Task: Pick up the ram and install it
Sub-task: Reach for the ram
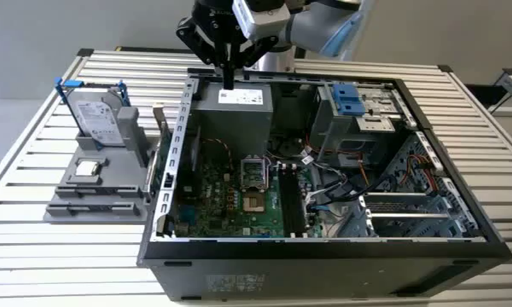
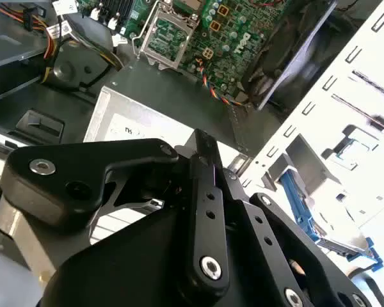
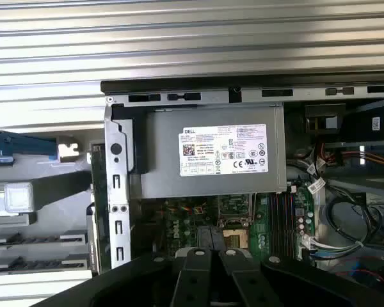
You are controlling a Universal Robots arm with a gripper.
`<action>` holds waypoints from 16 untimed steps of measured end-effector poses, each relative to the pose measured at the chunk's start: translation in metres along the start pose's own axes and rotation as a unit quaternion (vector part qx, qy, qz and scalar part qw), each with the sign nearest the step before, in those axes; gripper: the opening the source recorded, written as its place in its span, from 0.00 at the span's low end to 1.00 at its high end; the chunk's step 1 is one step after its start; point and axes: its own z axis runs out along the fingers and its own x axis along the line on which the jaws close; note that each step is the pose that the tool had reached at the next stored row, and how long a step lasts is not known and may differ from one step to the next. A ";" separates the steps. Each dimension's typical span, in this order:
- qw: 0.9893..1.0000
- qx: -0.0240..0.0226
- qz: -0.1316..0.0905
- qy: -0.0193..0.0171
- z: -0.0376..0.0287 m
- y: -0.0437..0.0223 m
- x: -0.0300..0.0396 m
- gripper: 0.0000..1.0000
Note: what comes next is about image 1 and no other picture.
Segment black PC case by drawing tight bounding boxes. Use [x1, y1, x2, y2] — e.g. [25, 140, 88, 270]
[134, 66, 512, 303]

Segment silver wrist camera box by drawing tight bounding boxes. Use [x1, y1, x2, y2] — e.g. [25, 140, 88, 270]
[232, 0, 291, 41]

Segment black cable bundle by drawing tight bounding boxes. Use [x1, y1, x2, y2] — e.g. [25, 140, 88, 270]
[311, 169, 396, 212]

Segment thin orange wire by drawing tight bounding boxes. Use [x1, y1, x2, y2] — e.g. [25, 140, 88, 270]
[357, 158, 371, 187]

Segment blue plastic bay latch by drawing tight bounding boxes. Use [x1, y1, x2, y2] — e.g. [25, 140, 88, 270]
[331, 83, 364, 117]

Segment grey metal drive cage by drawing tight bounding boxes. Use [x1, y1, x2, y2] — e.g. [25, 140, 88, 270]
[357, 191, 477, 239]

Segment grey parts rack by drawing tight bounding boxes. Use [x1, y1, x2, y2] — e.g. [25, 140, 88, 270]
[41, 107, 163, 224]

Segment CPU socket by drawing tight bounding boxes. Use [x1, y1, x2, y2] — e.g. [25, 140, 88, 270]
[240, 188, 269, 214]

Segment orange red power wires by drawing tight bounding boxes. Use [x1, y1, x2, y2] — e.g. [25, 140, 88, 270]
[397, 153, 440, 196]

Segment red black twisted wire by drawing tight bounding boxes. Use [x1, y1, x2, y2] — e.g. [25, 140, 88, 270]
[200, 137, 236, 172]

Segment metal socket cover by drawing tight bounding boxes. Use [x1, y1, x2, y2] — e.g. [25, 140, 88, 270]
[239, 155, 269, 190]

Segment grey metal disk bay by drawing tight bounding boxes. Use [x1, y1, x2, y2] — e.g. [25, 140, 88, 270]
[309, 81, 416, 168]

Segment green graphics card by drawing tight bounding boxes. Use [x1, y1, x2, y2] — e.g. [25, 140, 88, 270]
[145, 101, 175, 201]

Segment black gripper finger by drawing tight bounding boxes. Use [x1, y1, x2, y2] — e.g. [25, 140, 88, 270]
[175, 17, 231, 90]
[229, 35, 280, 90]

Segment green motherboard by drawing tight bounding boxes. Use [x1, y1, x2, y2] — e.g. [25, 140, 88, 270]
[172, 137, 325, 239]

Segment silver CPU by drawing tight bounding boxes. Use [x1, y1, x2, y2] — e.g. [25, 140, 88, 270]
[74, 161, 100, 177]

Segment hard disk in blue carrier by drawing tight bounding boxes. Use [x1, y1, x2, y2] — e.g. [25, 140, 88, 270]
[53, 76, 132, 151]

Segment RAM slot white clips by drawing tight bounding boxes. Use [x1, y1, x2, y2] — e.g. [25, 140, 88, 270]
[283, 164, 297, 238]

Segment multicolour power wire bundle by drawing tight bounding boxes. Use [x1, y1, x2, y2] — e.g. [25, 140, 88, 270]
[264, 140, 325, 170]

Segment grey power supply unit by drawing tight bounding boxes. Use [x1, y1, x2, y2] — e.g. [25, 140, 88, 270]
[191, 81, 276, 161]

